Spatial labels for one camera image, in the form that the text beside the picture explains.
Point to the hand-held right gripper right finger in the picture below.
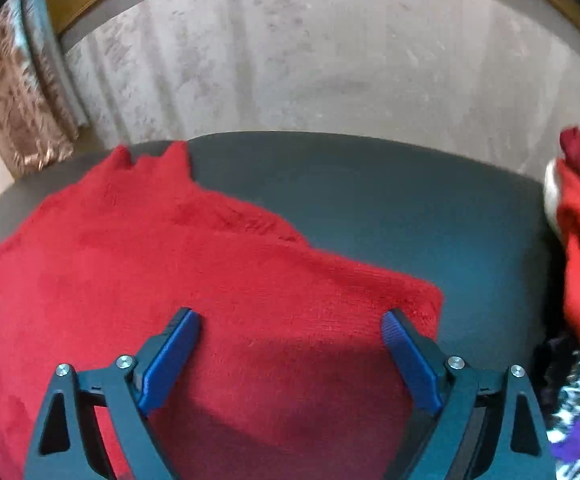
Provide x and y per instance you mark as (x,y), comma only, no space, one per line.
(410,360)

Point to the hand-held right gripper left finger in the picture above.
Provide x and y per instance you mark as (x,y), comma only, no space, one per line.
(170,360)

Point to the crimson fuzzy sweater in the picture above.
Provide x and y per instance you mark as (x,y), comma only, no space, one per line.
(170,270)

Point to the black padded bench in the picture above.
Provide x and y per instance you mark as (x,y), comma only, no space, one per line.
(395,220)

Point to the brown floral curtain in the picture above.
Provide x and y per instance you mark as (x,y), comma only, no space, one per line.
(15,100)

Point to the white object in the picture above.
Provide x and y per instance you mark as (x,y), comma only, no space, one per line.
(550,190)

